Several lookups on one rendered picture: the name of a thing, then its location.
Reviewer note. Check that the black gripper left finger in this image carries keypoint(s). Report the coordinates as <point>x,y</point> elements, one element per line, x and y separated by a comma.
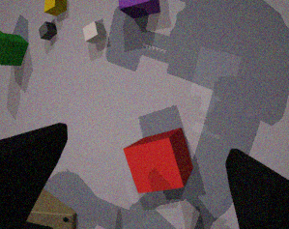
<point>26,161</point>

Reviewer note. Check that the small white cube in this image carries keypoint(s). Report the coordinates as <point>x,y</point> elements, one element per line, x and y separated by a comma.
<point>94,32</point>

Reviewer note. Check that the purple cube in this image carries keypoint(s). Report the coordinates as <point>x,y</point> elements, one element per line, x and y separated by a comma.
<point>139,8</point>

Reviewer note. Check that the red block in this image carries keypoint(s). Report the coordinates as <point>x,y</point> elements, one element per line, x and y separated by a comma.
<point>160,161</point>

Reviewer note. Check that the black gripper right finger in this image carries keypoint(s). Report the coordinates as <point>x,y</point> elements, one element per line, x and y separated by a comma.
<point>261,196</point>

